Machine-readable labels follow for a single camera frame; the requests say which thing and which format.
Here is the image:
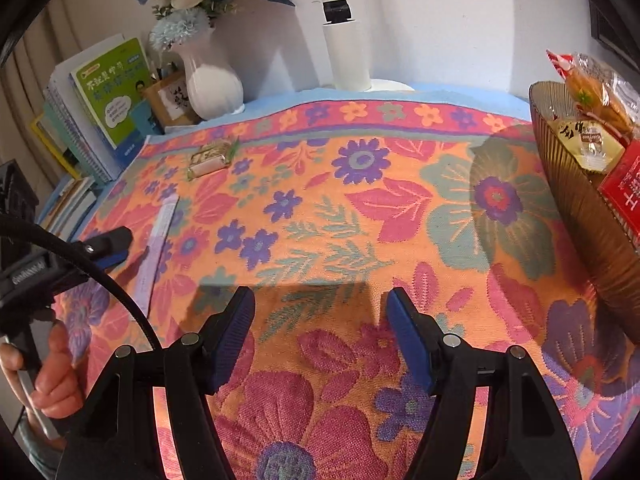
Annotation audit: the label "white plastic ruler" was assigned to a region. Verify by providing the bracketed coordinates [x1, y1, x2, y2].
[134, 194, 181, 319]

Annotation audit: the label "green cover book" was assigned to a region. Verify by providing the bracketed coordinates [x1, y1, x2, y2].
[69, 36, 154, 155]

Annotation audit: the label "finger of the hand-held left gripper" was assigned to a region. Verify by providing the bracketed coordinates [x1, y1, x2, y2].
[80, 226, 134, 269]

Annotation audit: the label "orange bread packet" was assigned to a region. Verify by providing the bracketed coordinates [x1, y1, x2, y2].
[545, 50, 639, 137]

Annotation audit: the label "small wooden picture frame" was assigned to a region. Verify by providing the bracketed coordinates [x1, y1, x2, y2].
[144, 62, 202, 127]

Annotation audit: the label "person's left hand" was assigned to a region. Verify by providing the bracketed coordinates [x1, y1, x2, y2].
[0, 322, 82, 418]

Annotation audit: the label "white spiral notebooks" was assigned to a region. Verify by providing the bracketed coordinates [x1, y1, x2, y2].
[41, 34, 126, 184]

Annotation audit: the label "yellow and white snack packet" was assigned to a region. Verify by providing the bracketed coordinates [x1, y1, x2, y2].
[546, 116, 627, 175]

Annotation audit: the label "person's left forearm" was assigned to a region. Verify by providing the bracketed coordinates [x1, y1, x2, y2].
[14, 414, 68, 480]

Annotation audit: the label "yellow frame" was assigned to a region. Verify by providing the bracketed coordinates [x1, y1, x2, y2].
[29, 111, 82, 180]

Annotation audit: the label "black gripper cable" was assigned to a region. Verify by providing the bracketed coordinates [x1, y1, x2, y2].
[0, 214, 164, 353]

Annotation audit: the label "white ribbed vase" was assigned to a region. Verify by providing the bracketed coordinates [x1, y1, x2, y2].
[169, 34, 246, 122]

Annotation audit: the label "black flat screen television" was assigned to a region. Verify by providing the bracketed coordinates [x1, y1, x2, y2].
[589, 0, 640, 60]

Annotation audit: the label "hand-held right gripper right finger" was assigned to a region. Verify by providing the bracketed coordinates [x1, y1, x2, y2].
[386, 288, 583, 480]

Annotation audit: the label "floral orange tablecloth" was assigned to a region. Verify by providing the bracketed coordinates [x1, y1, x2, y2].
[50, 87, 640, 480]

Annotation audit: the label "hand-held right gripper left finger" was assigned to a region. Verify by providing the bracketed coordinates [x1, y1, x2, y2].
[55, 286, 257, 480]

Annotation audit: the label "red snack packet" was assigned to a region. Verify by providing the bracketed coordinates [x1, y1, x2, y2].
[596, 139, 640, 252]

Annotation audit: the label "light blue table cover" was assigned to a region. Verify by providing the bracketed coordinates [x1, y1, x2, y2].
[142, 81, 532, 137]

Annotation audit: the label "stack of lying books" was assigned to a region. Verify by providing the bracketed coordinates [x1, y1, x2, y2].
[36, 174, 102, 243]

